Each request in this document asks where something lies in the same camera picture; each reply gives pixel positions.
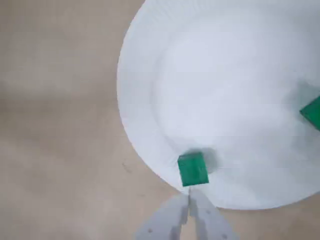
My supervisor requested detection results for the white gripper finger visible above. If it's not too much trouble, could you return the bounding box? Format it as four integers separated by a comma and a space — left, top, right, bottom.
133, 193, 190, 240
189, 187, 239, 240

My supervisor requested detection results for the green cube block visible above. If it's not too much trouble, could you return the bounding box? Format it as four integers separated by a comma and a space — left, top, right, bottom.
299, 95, 320, 132
177, 151, 210, 187

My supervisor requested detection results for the white paper plate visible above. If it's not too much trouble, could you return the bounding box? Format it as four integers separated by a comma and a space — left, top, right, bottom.
116, 0, 320, 210

